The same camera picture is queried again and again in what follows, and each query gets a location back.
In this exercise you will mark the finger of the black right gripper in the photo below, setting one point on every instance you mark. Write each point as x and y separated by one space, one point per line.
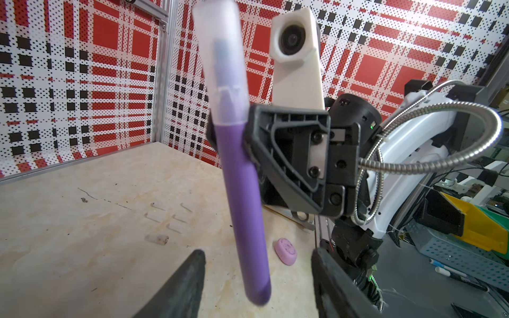
210 133

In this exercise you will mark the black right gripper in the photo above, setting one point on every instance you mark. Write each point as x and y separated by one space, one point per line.
304 163

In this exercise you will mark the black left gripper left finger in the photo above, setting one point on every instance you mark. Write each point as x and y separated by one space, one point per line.
180 295

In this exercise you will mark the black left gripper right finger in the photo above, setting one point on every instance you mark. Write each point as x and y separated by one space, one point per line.
335 293

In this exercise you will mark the light purple marker pen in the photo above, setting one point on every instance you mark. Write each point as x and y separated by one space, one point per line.
244 199

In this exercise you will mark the translucent light purple cap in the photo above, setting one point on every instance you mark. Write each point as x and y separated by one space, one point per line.
220 43

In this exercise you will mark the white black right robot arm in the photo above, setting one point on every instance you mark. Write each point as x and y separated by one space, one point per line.
356 249

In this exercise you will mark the translucent cap on table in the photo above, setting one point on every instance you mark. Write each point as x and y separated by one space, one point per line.
157 239

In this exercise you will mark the beige oval object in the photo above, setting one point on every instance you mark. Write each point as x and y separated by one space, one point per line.
303 219

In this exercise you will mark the yellow storage bin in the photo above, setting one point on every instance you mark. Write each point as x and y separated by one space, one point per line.
482 228

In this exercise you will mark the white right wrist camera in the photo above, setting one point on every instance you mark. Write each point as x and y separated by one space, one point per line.
295 49

